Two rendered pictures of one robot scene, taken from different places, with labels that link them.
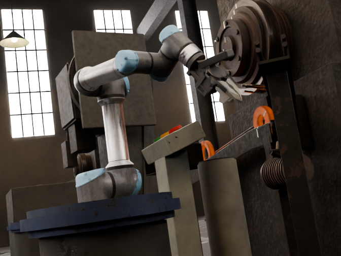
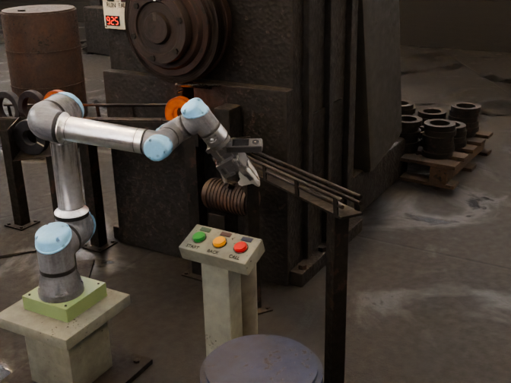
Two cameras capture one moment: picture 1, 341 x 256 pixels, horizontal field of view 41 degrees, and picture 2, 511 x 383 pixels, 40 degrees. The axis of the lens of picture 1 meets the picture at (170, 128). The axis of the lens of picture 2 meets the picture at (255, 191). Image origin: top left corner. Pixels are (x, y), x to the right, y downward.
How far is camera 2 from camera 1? 1.59 m
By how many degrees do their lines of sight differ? 49
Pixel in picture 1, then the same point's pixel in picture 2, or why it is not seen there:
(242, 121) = (131, 89)
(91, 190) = (65, 257)
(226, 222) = (249, 301)
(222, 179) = not seen: hidden behind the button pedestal
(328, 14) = (287, 35)
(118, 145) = (77, 192)
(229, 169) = not seen: hidden behind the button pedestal
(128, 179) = (88, 229)
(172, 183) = (231, 290)
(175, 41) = (206, 123)
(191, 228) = (239, 321)
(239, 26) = (182, 14)
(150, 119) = not seen: outside the picture
